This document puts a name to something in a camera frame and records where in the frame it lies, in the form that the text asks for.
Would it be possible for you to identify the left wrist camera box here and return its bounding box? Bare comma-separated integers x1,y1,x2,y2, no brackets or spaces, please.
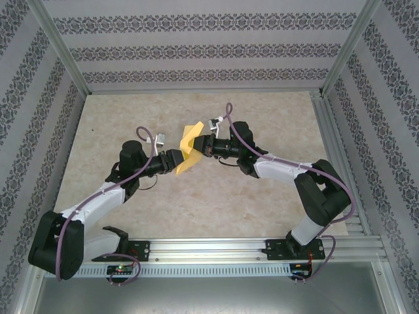
151,132,166,155

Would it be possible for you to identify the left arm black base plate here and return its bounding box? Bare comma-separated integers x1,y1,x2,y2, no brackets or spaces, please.
91,240,151,262

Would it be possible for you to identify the aluminium side rail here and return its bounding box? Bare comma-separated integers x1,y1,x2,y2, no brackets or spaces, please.
309,91,373,236

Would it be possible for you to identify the aluminium frame cross bar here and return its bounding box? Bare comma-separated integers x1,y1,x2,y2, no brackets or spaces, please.
86,87,323,96

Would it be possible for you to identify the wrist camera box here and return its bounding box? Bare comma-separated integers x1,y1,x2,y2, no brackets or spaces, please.
208,116,224,133
151,132,166,155

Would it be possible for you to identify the yellow square paper sheet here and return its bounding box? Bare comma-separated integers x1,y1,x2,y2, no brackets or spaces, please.
175,121,204,177

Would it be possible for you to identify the aluminium frame post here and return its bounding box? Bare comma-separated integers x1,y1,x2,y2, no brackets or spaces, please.
24,0,91,96
320,0,386,97

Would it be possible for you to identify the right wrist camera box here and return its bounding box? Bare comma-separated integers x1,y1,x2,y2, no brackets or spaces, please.
208,116,224,133

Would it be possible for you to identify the long aluminium mounting rail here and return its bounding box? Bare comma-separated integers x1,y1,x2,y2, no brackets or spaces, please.
80,237,389,263

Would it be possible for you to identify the slotted grey cable duct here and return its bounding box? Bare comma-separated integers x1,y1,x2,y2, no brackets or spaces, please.
78,264,310,279

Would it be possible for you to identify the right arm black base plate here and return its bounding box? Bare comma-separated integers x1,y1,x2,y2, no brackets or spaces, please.
265,238,327,262

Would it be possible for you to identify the aluminium frame side bar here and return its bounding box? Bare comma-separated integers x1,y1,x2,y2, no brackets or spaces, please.
14,266,45,314
373,261,410,314

